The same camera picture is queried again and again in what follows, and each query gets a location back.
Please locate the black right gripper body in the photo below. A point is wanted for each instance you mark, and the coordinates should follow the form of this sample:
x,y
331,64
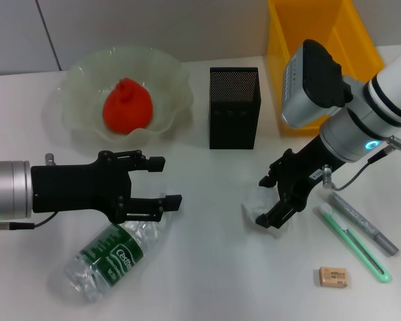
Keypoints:
x,y
304,170

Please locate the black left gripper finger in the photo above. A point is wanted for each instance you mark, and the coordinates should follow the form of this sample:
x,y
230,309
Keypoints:
x,y
143,209
133,160

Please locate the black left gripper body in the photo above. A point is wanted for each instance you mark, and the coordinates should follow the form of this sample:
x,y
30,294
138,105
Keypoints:
x,y
73,187

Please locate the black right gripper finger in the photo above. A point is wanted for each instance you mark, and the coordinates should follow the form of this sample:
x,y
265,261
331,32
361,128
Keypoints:
x,y
272,174
280,214

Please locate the white paper ball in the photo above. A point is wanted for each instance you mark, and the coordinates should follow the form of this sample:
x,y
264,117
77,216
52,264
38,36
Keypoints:
x,y
259,204

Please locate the red-orange toy orange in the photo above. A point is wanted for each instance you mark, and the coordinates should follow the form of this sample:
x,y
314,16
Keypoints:
x,y
127,107

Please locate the clear green-label water bottle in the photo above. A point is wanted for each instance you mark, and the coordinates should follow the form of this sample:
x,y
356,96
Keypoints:
x,y
113,264

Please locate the black mesh pen holder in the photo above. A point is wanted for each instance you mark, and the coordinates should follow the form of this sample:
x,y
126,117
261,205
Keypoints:
x,y
234,110

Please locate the grey marker pen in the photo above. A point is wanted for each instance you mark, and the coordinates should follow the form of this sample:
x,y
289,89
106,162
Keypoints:
x,y
364,222

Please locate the pale green glass fruit bowl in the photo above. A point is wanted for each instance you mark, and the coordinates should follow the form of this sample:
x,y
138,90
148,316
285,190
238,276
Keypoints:
x,y
167,87

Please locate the beige eraser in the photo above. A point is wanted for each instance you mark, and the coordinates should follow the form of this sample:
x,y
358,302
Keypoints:
x,y
334,277

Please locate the green utility knife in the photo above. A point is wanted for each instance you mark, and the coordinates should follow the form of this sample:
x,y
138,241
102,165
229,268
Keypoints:
x,y
371,261

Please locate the yellow plastic bin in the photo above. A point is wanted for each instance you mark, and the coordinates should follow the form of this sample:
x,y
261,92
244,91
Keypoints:
x,y
277,43

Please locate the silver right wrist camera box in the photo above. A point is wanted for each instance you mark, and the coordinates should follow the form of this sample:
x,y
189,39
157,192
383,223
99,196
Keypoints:
x,y
307,87

